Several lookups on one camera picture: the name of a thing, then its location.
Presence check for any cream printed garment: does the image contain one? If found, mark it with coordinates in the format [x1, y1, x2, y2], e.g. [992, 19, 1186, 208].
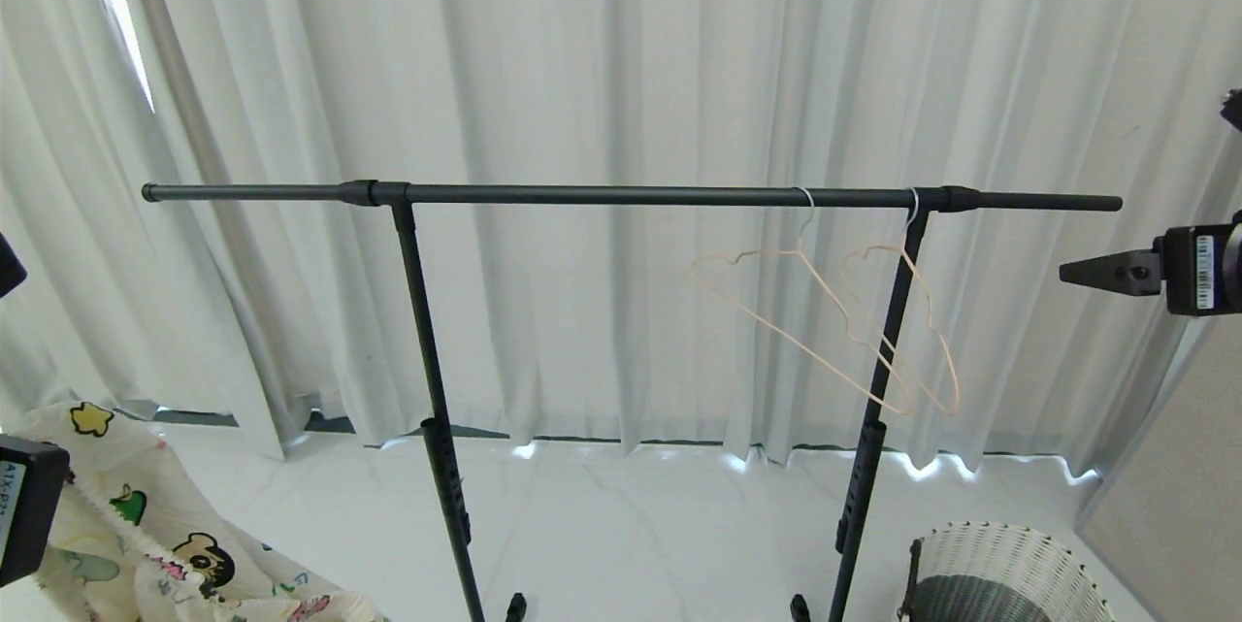
[0, 401, 389, 622]

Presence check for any white curtain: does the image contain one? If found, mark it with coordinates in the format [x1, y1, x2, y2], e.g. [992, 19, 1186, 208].
[0, 0, 1242, 477]

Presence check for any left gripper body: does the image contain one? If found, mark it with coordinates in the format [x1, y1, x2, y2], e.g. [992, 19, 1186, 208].
[0, 436, 71, 587]

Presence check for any black clothes rack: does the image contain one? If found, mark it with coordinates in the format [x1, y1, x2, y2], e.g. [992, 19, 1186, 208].
[141, 180, 1124, 622]

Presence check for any pink clothes hanger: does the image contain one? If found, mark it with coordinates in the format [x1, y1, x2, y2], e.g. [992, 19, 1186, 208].
[840, 187, 962, 416]
[691, 187, 915, 416]

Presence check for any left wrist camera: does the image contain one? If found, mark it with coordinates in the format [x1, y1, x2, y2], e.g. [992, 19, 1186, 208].
[0, 234, 27, 298]

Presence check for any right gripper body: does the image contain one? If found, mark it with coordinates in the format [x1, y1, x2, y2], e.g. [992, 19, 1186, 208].
[1160, 222, 1242, 317]

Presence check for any white laundry basket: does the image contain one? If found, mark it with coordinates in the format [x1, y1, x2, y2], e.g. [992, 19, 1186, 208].
[898, 522, 1117, 622]

